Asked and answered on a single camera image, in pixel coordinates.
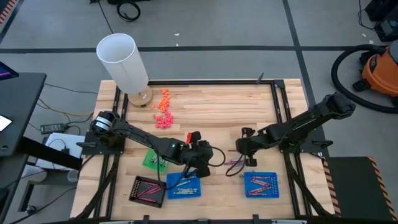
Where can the orange foam earplug pile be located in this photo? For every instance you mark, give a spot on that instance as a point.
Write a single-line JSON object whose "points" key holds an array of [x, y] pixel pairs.
{"points": [[164, 101]]}

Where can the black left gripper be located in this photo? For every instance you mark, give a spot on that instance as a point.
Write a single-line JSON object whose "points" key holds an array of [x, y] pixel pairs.
{"points": [[200, 152]]}

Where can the red crayon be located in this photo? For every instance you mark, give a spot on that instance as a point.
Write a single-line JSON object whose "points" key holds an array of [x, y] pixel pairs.
{"points": [[188, 138]]}

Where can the black aluminium table frame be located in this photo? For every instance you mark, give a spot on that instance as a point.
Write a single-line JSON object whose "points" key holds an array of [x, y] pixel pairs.
{"points": [[211, 82]]}

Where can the black desk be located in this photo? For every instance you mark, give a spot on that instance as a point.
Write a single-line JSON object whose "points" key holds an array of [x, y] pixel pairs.
{"points": [[21, 102]]}

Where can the white paper sheet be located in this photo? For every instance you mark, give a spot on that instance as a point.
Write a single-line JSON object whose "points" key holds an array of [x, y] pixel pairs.
{"points": [[3, 123]]}

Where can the white cardboard box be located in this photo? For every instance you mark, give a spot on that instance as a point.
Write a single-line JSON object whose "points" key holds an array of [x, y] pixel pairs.
{"points": [[59, 141]]}

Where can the orange shop vacuum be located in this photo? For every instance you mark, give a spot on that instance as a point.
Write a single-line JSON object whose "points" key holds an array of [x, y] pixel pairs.
{"points": [[334, 73], [382, 71]]}

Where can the white cylinder table lamp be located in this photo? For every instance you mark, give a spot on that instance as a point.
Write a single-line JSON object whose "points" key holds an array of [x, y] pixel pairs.
{"points": [[122, 62]]}

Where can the dark tablet screen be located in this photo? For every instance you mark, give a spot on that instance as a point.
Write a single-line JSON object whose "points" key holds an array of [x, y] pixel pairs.
{"points": [[6, 72]]}

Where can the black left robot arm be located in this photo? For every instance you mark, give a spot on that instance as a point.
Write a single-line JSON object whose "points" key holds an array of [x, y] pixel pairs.
{"points": [[140, 133]]}

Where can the green plastic basket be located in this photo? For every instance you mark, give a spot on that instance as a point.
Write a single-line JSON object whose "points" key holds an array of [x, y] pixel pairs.
{"points": [[148, 161]]}

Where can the pink foam earplug pile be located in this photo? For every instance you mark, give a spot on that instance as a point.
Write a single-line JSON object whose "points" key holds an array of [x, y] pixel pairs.
{"points": [[164, 121]]}

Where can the black power adapter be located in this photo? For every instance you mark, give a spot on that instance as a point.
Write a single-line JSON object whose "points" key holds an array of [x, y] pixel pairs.
{"points": [[52, 128]]}

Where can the black floor mat striped edge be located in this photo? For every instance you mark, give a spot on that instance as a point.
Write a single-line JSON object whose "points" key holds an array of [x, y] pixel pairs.
{"points": [[6, 11]]}

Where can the black platform striped edge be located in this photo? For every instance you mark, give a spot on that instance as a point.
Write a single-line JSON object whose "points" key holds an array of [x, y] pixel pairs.
{"points": [[357, 186]]}

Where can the magenta paper-wrapped crayon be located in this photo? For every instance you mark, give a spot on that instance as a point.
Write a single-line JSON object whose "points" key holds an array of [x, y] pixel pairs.
{"points": [[233, 162], [150, 191], [152, 185], [147, 199]]}

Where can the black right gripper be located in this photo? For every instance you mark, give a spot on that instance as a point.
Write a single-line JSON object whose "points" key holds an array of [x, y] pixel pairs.
{"points": [[247, 146]]}

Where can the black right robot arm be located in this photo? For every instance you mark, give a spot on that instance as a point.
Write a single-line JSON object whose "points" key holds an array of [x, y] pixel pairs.
{"points": [[311, 118]]}

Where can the blue plastic basket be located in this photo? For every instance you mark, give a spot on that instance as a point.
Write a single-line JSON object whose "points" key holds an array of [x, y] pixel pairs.
{"points": [[174, 193], [275, 179]]}

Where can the black plastic basket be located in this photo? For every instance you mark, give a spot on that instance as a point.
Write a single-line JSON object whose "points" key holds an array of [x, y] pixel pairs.
{"points": [[134, 189]]}

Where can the clear plastic cup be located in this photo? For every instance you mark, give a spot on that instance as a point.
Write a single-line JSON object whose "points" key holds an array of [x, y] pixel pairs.
{"points": [[73, 176]]}

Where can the black equipment cases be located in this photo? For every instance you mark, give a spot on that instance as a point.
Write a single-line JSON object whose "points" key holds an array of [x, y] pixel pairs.
{"points": [[387, 28]]}

